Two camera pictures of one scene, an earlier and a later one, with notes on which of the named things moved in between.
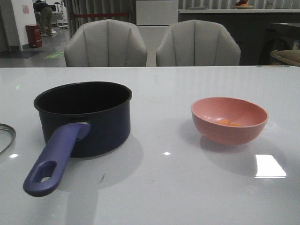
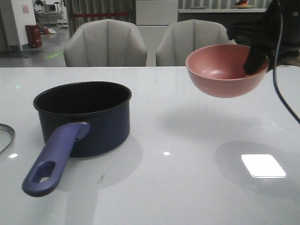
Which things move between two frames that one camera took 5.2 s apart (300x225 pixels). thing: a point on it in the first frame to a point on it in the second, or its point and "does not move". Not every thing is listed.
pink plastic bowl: (228, 121) to (218, 70)
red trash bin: (34, 35) does not move
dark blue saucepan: (79, 119) does not move
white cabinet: (153, 18) does not move
